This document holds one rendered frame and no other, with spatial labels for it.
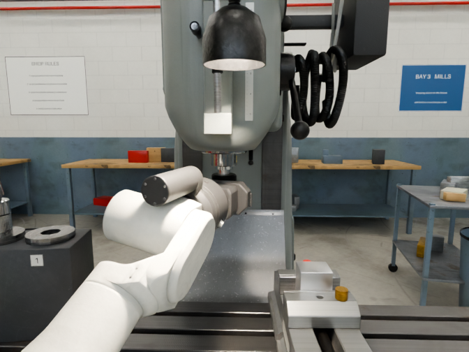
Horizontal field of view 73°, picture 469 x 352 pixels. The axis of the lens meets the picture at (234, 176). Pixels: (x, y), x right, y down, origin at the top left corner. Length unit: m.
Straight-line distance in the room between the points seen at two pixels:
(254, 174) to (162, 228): 0.64
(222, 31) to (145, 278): 0.26
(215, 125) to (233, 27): 0.15
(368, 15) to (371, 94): 4.29
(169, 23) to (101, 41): 4.83
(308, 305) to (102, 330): 0.39
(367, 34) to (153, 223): 0.67
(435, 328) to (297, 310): 0.34
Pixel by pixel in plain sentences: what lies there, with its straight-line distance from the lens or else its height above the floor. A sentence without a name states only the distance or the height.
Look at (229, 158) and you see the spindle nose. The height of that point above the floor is 1.30.
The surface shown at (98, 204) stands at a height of 0.25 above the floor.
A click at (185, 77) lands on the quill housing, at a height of 1.43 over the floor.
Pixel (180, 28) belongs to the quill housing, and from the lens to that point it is 0.53.
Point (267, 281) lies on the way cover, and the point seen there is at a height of 0.92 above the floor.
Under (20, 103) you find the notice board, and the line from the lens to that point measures 5.86.
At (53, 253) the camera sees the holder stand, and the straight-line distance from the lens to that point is 0.70.
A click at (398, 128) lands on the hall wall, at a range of 5.29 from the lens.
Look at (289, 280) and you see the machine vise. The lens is 0.70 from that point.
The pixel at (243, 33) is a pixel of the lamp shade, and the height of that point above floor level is 1.45.
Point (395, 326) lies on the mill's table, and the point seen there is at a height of 0.94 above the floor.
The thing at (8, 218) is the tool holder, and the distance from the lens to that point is 0.78.
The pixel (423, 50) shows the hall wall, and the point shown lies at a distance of 5.50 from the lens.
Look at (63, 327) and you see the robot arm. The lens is 0.32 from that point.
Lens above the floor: 1.35
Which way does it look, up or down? 9 degrees down
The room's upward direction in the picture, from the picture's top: straight up
